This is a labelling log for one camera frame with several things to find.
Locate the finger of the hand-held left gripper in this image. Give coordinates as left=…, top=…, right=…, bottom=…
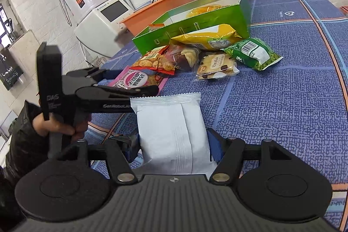
left=65, top=66, right=131, bottom=87
left=75, top=85, right=160, bottom=103

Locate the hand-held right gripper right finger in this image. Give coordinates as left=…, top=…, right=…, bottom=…
left=207, top=127, right=295, bottom=185

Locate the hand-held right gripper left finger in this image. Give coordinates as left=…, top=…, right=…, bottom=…
left=58, top=132, right=140, bottom=185

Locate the white snack packet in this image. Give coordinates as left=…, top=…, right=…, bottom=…
left=130, top=92, right=218, bottom=175

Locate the green cardboard box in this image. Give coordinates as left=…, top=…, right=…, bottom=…
left=132, top=0, right=252, bottom=57

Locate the person's left forearm black sleeve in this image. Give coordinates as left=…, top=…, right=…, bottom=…
left=5, top=100, right=51, bottom=181

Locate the person's left hand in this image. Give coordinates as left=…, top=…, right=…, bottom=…
left=33, top=112, right=88, bottom=140

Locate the pink snack packet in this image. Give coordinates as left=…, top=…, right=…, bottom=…
left=107, top=65, right=169, bottom=92

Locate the white machine with screen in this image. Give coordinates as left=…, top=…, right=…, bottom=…
left=74, top=0, right=137, bottom=58

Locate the red fried snack packet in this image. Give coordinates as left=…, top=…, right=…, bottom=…
left=129, top=45, right=178, bottom=75

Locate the blue plaid tablecloth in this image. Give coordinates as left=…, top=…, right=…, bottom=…
left=82, top=0, right=348, bottom=231

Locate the clear cookie packet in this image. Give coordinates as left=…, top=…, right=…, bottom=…
left=196, top=53, right=240, bottom=81

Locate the clear pastry packet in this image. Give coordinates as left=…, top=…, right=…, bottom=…
left=165, top=44, right=202, bottom=71

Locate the orange plastic bin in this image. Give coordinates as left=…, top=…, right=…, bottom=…
left=119, top=0, right=190, bottom=37

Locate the green pea snack bag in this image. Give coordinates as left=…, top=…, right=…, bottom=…
left=222, top=37, right=283, bottom=72

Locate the yellow chip bag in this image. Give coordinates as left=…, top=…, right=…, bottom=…
left=169, top=24, right=243, bottom=51

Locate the yellow packet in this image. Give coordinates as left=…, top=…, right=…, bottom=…
left=187, top=4, right=227, bottom=18

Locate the black wall board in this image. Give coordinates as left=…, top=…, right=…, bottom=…
left=0, top=44, right=25, bottom=91

